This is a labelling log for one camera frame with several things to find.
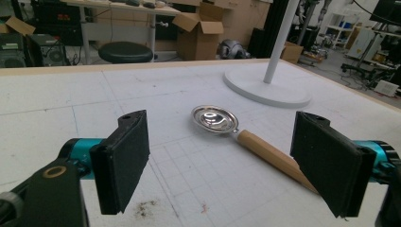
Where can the black monitor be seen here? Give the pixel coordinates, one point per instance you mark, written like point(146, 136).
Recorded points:
point(387, 11)

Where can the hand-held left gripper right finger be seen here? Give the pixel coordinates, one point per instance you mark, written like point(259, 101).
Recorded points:
point(331, 164)

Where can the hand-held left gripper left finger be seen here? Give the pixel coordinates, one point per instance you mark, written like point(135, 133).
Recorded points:
point(121, 167)

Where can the white shelf rack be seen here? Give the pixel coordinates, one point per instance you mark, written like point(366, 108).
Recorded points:
point(339, 29)

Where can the small cardboard box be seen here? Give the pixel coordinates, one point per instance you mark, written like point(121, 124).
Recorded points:
point(291, 51)

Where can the grey helmet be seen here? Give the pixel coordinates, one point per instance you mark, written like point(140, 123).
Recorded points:
point(234, 49)

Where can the white lamp stand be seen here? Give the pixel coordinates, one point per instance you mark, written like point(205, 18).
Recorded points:
point(273, 63)

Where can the open cardboard box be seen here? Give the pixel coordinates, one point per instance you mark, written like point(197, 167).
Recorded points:
point(198, 31)

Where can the black round stool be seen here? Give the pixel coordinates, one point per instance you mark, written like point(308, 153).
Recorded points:
point(125, 52)

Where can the white desk with metal legs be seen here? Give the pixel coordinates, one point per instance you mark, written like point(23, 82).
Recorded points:
point(126, 19)

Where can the black rolling stand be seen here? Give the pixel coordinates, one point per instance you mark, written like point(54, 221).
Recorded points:
point(365, 60)

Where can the black computer tower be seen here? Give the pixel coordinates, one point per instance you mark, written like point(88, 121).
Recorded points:
point(47, 49)

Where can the white power box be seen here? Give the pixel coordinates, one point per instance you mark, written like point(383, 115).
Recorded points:
point(386, 88)

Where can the flat cardboard box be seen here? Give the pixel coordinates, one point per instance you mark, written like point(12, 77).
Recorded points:
point(16, 27)

